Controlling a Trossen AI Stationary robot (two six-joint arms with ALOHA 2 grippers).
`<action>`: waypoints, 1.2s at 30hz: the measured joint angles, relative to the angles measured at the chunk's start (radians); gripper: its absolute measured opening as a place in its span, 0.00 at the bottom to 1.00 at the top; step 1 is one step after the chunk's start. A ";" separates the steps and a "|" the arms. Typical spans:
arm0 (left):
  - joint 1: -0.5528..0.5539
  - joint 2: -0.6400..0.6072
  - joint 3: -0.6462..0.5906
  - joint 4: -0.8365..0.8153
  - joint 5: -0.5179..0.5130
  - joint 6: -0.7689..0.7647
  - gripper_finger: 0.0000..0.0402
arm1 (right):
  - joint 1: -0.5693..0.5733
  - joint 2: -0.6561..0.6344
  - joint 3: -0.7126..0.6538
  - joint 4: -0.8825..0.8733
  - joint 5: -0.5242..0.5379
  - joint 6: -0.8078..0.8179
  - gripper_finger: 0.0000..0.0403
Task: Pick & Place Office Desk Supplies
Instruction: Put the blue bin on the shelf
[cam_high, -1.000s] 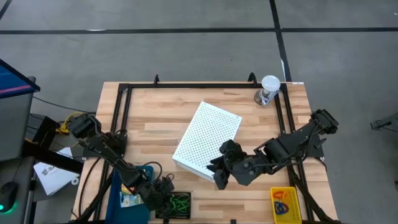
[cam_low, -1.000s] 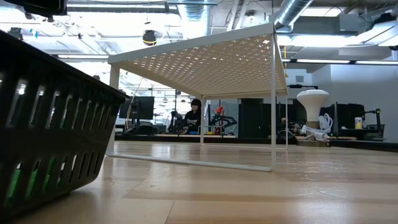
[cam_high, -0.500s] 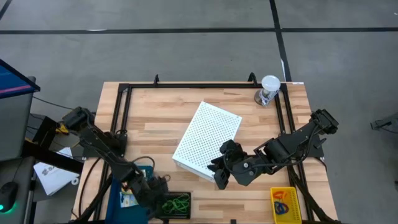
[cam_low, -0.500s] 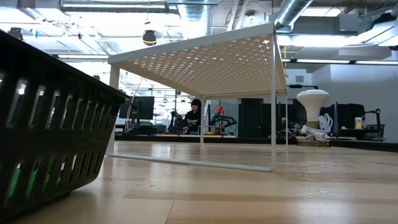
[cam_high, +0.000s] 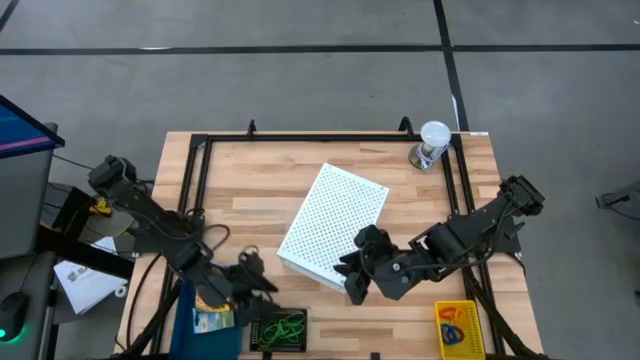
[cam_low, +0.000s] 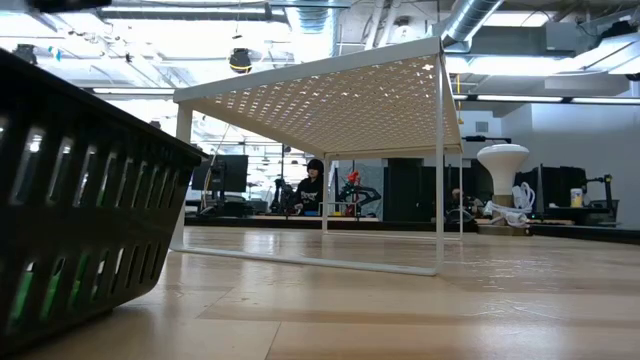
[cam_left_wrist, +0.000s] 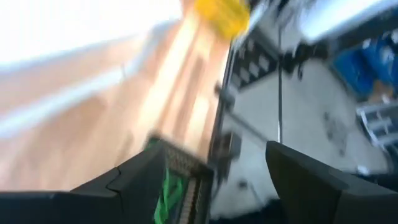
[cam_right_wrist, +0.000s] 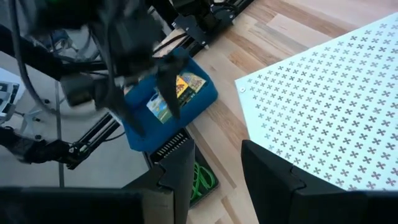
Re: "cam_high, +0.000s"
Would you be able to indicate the black floor stand leg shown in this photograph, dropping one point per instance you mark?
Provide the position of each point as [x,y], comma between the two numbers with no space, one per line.
[620,197]

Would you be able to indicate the black slotted plastic basket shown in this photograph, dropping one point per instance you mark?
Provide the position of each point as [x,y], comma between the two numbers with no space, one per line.
[252,345]

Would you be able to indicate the white light bulb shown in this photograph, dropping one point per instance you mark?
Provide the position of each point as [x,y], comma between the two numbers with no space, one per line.
[435,132]

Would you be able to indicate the black metal stand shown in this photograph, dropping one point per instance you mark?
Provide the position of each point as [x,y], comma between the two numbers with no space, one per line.
[85,252]

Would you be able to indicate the blue plastic bin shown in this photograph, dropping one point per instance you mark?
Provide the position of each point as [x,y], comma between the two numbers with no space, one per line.
[182,330]

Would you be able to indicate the blue coil wristband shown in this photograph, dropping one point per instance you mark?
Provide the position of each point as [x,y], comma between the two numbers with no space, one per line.
[452,340]

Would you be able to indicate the yellow slotted plastic basket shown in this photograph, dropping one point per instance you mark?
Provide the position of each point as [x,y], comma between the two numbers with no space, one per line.
[475,330]

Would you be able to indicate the white paper sheet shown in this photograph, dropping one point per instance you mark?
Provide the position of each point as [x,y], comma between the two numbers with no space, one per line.
[85,287]

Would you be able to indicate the white perforated metal shelf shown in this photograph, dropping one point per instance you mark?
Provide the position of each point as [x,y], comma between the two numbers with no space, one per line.
[325,220]

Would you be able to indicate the dark grey desk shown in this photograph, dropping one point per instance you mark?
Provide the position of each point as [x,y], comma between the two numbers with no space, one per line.
[40,300]

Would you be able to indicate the round wooden lamp base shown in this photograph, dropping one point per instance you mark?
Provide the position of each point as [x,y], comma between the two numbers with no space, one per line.
[415,159]

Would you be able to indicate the red orange coil wristband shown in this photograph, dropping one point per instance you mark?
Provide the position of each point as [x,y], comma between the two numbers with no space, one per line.
[450,313]

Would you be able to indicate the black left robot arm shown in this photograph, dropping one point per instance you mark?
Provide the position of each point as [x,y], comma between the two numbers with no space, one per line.
[150,220]

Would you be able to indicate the black computer mouse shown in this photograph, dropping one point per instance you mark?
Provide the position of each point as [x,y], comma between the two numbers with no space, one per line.
[12,312]

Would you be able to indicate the white table edge sticker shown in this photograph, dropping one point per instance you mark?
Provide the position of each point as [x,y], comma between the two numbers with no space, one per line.
[478,133]

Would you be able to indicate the grey computer case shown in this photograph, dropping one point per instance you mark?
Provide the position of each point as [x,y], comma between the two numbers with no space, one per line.
[25,200]

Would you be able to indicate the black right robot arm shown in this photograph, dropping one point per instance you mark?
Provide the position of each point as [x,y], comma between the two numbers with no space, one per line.
[470,225]

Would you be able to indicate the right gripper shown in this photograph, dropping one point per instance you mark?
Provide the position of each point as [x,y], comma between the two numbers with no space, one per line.
[375,247]

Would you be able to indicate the monitor with blue screen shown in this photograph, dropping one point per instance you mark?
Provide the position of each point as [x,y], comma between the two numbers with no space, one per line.
[20,132]

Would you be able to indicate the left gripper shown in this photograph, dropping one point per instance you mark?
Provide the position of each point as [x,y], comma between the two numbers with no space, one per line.
[242,277]

